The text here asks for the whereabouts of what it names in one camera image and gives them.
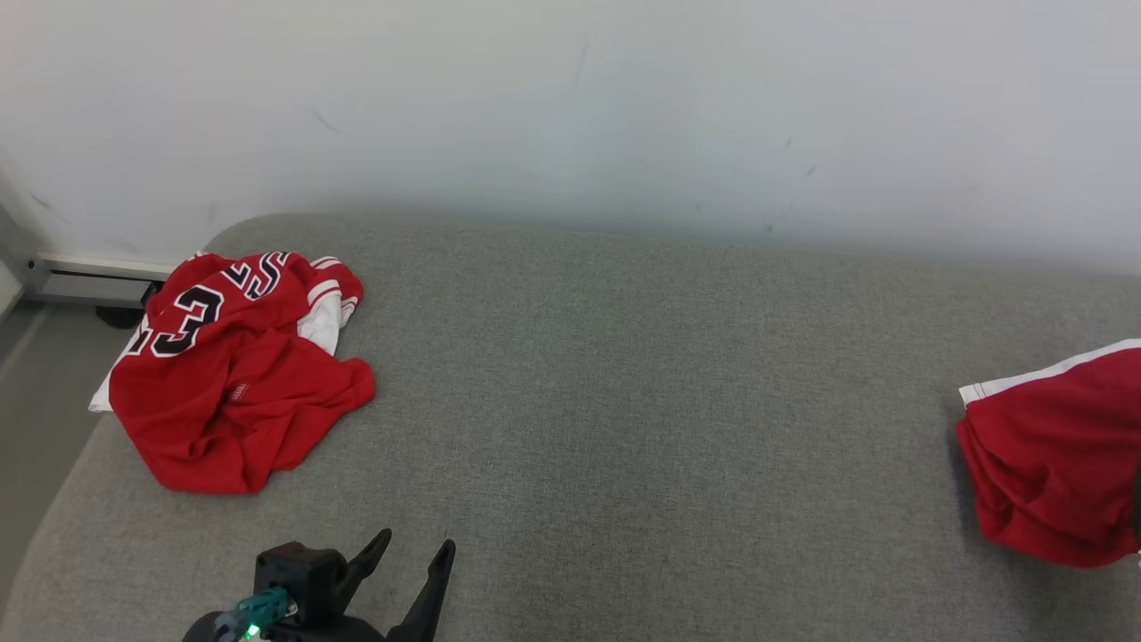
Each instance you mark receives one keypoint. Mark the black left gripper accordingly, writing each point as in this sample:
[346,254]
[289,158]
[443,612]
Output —
[294,631]

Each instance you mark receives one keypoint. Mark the red basketball jersey white sleeves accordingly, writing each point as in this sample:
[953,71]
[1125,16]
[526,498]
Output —
[223,401]

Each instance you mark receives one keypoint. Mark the red shorts white trim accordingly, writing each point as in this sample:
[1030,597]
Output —
[1061,464]

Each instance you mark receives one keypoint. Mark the grey box with black foot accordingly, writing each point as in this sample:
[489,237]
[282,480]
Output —
[89,287]

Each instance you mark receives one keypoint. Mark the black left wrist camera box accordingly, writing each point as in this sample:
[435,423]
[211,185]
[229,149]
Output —
[299,571]

